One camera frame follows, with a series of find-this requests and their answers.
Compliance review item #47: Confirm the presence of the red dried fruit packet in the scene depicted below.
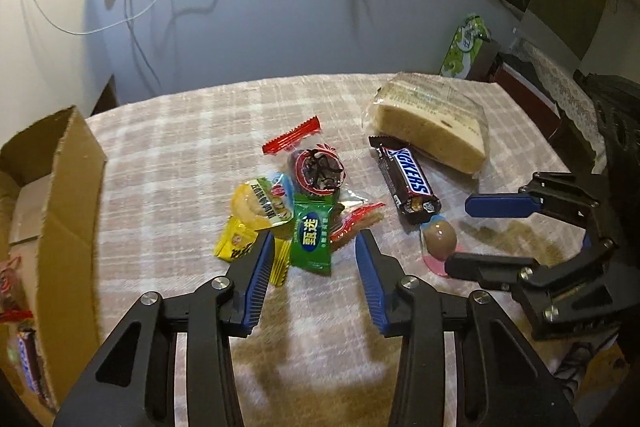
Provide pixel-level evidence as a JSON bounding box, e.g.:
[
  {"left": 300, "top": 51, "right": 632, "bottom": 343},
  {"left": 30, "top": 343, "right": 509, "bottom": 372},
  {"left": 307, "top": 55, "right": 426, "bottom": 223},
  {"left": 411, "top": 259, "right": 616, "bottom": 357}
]
[{"left": 262, "top": 116, "right": 373, "bottom": 212}]

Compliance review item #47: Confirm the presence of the yellow candy packet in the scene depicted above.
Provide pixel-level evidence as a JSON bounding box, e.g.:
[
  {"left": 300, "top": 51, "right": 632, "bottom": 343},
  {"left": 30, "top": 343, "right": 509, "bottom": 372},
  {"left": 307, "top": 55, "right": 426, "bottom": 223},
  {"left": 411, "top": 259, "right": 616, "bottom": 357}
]
[
  {"left": 270, "top": 237, "right": 292, "bottom": 288},
  {"left": 214, "top": 216, "right": 258, "bottom": 263}
]

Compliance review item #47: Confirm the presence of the egg-shaped chocolate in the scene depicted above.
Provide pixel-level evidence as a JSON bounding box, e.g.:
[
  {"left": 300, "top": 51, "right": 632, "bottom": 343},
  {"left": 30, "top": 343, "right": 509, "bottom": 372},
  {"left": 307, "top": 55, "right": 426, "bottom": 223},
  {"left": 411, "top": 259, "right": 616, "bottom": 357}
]
[{"left": 420, "top": 216, "right": 458, "bottom": 279}]

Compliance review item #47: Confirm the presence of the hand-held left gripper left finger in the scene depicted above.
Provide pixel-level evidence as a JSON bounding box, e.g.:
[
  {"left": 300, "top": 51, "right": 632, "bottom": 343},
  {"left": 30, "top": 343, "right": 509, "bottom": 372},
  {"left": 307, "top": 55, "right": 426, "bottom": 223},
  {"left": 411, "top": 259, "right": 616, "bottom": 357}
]
[{"left": 52, "top": 231, "right": 276, "bottom": 427}]

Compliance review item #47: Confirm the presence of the small dark chocolate bar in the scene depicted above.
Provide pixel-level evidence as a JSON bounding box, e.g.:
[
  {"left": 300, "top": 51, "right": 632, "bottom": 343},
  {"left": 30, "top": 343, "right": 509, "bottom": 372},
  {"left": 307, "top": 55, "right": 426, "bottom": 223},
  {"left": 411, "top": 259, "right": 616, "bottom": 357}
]
[{"left": 15, "top": 326, "right": 53, "bottom": 408}]

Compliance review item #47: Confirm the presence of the white and yellow snack packet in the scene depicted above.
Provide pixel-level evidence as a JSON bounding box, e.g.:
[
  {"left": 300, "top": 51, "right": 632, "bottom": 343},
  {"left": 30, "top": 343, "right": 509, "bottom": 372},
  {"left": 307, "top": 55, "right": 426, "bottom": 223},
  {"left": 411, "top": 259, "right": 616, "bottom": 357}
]
[{"left": 230, "top": 172, "right": 296, "bottom": 233}]

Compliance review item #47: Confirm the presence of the bagged sliced bread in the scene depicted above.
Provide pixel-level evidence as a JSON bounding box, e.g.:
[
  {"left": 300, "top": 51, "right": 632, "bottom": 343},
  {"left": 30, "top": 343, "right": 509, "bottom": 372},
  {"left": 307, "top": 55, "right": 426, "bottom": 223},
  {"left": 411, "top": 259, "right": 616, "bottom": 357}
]
[{"left": 361, "top": 72, "right": 490, "bottom": 172}]

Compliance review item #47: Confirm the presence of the red cardboard box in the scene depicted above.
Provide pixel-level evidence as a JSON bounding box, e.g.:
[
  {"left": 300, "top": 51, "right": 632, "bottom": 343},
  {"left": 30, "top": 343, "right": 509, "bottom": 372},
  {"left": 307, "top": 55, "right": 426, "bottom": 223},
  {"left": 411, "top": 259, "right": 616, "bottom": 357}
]
[{"left": 492, "top": 57, "right": 561, "bottom": 142}]

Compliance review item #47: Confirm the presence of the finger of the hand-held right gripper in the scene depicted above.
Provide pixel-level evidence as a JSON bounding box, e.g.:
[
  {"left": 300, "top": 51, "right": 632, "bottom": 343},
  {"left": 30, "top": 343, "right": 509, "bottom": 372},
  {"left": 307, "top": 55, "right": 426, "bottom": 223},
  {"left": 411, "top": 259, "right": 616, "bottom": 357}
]
[
  {"left": 445, "top": 237, "right": 618, "bottom": 303},
  {"left": 465, "top": 172, "right": 608, "bottom": 228}
]

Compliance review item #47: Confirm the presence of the small red candy packet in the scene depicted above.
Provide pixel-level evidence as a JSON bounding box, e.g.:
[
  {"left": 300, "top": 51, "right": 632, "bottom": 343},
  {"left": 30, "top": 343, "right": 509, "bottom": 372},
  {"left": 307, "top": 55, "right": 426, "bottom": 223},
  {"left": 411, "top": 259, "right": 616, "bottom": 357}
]
[{"left": 327, "top": 202, "right": 387, "bottom": 253}]

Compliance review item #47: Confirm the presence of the green gift bag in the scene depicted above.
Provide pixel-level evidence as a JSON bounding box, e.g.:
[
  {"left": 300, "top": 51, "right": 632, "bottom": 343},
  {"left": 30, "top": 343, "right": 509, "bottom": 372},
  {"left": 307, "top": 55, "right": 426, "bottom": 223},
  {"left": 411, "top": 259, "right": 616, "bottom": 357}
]
[{"left": 439, "top": 13, "right": 488, "bottom": 78}]

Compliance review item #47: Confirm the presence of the brown chocolate bar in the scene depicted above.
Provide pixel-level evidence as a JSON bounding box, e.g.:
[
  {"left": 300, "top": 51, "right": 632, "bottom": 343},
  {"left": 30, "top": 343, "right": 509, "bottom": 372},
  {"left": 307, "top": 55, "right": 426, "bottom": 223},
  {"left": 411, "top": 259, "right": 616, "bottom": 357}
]
[{"left": 368, "top": 135, "right": 442, "bottom": 225}]

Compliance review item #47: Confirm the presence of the red and white snack packet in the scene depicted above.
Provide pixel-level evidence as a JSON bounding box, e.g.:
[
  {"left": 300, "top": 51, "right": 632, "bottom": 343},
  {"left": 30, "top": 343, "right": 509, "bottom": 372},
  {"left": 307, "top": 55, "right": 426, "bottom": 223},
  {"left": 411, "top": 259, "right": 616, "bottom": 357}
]
[{"left": 0, "top": 257, "right": 33, "bottom": 324}]

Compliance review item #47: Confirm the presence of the lace tablecloth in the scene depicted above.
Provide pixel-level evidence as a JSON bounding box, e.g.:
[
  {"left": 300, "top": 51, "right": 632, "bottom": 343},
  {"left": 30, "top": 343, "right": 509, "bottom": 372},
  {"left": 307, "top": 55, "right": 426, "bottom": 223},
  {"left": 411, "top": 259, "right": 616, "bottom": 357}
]
[{"left": 512, "top": 39, "right": 608, "bottom": 158}]

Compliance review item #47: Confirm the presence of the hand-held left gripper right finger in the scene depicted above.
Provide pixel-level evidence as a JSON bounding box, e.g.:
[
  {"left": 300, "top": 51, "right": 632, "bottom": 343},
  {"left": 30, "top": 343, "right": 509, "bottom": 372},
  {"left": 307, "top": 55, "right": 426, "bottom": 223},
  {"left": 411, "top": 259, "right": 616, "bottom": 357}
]
[{"left": 354, "top": 229, "right": 581, "bottom": 427}]

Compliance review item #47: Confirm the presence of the green blue-label candy packet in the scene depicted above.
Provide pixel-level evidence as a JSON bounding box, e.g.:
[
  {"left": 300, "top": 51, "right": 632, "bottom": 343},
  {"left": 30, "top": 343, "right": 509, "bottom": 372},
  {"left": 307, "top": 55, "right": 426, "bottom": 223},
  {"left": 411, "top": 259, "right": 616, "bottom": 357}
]
[{"left": 290, "top": 194, "right": 335, "bottom": 276}]

